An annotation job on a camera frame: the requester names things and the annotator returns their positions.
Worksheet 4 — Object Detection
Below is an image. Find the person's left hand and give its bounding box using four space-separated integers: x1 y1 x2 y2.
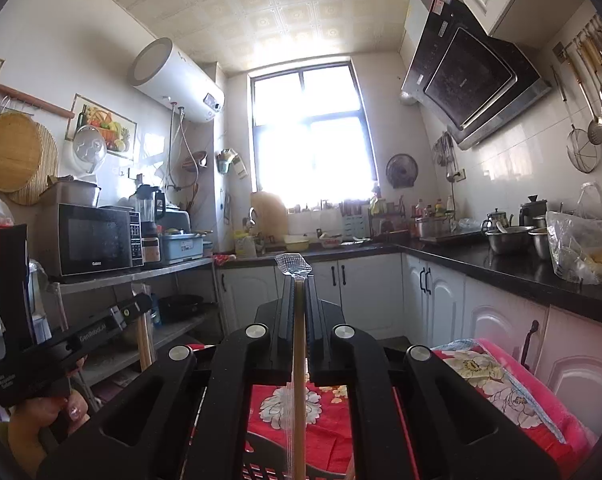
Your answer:
7 389 89 479

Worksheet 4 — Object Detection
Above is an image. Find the wooden chopsticks pair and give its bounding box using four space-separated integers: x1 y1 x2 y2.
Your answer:
276 252 310 479

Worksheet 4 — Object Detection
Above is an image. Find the grey plastic storage box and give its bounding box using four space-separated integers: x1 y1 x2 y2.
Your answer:
161 233 203 264

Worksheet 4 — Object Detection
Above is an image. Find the black microwave oven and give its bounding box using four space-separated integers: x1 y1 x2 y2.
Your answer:
33 204 144 280

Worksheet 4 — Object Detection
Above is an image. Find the black kettle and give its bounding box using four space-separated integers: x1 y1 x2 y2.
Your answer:
519 195 547 226

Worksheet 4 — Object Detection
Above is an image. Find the white cabinet door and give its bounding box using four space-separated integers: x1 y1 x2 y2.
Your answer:
327 254 404 339

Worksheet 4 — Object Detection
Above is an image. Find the red floral tablecloth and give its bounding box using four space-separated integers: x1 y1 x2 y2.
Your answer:
184 337 600 480

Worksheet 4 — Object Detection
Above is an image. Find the black plastic utensil basket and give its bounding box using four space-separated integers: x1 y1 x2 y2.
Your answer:
240 429 352 480

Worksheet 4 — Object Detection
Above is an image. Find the fruit picture on wall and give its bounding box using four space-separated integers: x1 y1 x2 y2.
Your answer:
64 94 137 160

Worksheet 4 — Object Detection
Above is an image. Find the wire skimmer strainer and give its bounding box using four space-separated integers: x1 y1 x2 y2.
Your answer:
550 66 601 174

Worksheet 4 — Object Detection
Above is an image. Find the black blender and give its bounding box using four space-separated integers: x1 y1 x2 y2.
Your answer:
134 184 165 264

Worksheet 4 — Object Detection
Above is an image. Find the black range hood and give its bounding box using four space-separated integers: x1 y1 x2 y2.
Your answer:
402 0 551 151

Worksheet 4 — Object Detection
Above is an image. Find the stainless steel bowl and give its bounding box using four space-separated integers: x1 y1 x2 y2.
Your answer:
485 226 533 256

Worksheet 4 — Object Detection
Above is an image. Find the metal shelf rack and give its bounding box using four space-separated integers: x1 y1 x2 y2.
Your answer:
46 257 225 387

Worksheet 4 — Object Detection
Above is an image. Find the round bamboo board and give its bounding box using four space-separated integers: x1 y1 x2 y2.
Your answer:
0 112 59 206

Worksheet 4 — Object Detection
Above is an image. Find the round wall fan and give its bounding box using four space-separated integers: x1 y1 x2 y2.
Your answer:
386 154 419 188

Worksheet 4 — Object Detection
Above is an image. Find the clear plastic bag with food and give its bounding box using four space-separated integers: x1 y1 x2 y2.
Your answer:
546 182 602 285

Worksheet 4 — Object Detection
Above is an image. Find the hanging metal ladle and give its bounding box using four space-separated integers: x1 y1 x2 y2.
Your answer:
564 52 602 145

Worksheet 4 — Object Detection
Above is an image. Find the white water heater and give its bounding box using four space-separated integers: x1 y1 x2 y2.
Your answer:
127 37 225 124

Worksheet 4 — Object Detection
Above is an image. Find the bright kitchen window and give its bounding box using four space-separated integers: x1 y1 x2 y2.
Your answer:
251 61 379 209

